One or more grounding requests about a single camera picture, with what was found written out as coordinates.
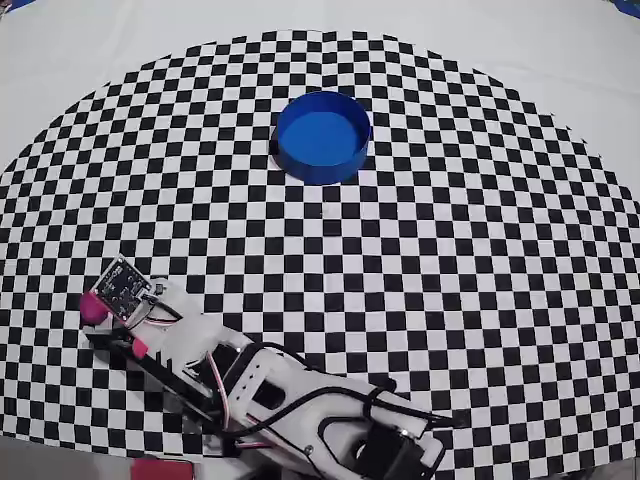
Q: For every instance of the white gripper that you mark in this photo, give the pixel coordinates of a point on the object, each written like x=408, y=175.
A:
x=176, y=334

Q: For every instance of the pink faceted ball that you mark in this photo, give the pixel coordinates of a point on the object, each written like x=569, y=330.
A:
x=92, y=310

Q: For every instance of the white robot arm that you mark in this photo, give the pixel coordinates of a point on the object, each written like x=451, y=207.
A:
x=300, y=380

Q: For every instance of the blue round box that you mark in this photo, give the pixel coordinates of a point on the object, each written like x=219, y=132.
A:
x=322, y=137

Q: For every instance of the red flat object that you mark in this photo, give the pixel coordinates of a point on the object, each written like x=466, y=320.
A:
x=162, y=470

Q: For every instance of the black white checkered mat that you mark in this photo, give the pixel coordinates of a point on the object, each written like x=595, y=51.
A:
x=450, y=210

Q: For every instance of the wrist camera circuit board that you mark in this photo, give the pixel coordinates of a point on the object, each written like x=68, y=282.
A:
x=120, y=290

